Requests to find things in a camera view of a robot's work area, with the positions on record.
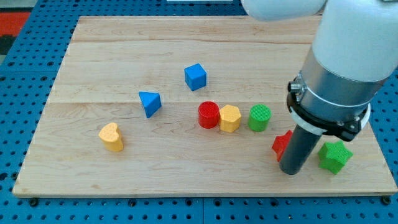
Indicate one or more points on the blue cube block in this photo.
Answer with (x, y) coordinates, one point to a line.
(195, 77)

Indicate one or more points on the blue triangle block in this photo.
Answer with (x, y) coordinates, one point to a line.
(151, 102)

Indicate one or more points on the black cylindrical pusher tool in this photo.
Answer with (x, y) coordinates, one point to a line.
(300, 146)

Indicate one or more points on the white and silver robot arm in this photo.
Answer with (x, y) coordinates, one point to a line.
(353, 53)

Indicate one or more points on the red cylinder block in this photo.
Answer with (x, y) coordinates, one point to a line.
(208, 114)

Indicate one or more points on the yellow hexagon block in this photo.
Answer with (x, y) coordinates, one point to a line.
(230, 118)

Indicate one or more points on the wooden board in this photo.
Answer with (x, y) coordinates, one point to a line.
(110, 59)

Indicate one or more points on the green cylinder block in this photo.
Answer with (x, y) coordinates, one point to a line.
(259, 117)

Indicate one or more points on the yellow heart block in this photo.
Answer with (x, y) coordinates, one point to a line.
(111, 137)

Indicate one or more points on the green star block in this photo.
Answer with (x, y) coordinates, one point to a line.
(333, 156)

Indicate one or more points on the red star block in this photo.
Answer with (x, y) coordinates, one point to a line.
(280, 144)

